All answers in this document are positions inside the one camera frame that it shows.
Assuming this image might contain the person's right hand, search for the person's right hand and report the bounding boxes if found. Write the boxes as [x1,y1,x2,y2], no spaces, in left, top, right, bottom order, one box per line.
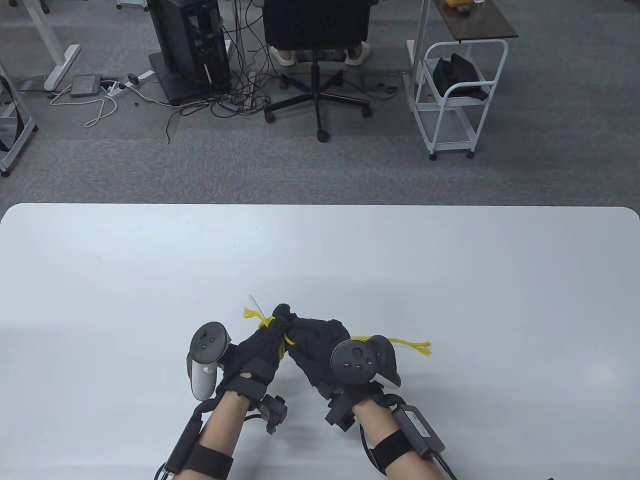
[287,312,402,407]

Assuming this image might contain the person's left hand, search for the person's left hand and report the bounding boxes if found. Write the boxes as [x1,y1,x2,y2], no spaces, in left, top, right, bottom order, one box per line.
[217,302,297,402]

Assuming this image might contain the yellow rope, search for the yellow rope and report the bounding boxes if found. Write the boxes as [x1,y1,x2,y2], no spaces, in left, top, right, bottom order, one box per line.
[243,295,432,357]

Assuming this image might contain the black left forearm sensor box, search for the black left forearm sensor box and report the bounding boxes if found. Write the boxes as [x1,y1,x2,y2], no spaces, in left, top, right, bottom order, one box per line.
[162,417,203,473]

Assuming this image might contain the person's right forearm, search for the person's right forearm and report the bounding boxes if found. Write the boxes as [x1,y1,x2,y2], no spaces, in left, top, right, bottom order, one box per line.
[352,397,446,480]

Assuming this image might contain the black right forearm sensor box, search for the black right forearm sensor box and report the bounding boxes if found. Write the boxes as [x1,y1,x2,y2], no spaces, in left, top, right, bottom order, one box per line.
[392,406,446,458]

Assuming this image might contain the grey right hand controller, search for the grey right hand controller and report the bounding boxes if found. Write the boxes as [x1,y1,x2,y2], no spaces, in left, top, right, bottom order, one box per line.
[330,335,402,391]

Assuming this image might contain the grey hand controller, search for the grey hand controller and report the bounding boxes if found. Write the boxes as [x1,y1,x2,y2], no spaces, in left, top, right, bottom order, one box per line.
[186,321,233,402]
[330,335,402,391]

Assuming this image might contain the grey left hand controller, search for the grey left hand controller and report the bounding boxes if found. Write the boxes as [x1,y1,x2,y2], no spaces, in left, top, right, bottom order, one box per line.
[186,321,233,402]

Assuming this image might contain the white rolling cart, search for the white rolling cart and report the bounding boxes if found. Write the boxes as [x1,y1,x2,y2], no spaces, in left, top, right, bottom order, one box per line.
[406,39,510,162]

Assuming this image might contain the black flat floor stand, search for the black flat floor stand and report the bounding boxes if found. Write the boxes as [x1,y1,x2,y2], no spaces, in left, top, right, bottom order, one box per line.
[148,50,233,107]

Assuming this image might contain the white power strip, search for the white power strip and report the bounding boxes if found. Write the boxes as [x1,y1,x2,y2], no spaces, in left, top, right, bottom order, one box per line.
[107,70,156,96]

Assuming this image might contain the black bag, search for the black bag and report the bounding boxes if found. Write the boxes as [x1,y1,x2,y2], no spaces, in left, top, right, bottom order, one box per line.
[432,53,493,102]

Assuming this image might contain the grey flat box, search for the grey flat box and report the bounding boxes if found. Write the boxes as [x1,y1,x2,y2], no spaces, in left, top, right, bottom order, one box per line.
[70,75,102,98]

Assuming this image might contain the black office chair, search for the black office chair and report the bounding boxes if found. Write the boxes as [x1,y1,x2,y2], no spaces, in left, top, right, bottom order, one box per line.
[262,0,373,143]

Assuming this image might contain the black computer tower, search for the black computer tower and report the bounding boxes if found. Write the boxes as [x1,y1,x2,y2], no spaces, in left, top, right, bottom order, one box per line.
[147,0,232,93]

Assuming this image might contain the brown top side table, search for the brown top side table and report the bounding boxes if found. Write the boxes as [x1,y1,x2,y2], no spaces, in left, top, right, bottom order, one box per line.
[404,0,520,112]

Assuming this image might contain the white desk leg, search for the white desk leg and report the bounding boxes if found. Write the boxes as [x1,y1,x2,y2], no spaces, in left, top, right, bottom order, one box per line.
[20,0,82,92]

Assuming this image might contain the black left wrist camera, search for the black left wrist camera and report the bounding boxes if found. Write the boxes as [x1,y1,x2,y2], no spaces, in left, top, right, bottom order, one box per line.
[259,395,289,435]

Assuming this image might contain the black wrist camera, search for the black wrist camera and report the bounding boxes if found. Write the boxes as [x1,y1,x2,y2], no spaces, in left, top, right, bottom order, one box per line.
[325,390,358,432]
[259,395,289,435]

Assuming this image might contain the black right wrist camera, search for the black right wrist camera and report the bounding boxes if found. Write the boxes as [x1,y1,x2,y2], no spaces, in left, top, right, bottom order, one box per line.
[325,390,358,432]

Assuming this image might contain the black left forearm strap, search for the black left forearm strap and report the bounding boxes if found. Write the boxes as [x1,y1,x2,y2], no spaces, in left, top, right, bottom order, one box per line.
[187,442,235,476]

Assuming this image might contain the black forearm strap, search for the black forearm strap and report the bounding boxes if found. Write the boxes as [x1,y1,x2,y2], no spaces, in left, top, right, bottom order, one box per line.
[372,430,416,473]
[187,442,235,476]

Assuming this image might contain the black right forearm strap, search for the black right forearm strap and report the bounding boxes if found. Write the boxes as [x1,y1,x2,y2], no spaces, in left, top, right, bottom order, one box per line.
[372,430,416,473]

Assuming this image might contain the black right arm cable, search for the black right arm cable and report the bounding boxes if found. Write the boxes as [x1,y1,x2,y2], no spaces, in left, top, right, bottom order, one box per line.
[434,450,458,480]

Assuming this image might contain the black cable bundle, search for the black cable bundle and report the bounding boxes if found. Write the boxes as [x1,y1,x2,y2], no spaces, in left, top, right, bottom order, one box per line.
[165,0,281,146]

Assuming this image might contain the black floor cable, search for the black floor cable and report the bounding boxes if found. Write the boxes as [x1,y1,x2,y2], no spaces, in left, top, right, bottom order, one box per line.
[362,75,401,96]

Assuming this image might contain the white floor cable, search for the white floor cable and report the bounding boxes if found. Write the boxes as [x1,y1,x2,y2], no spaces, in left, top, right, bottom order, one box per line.
[49,82,118,128]

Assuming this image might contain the white metal frame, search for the white metal frame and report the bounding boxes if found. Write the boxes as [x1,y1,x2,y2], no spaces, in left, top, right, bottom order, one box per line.
[0,60,40,177]

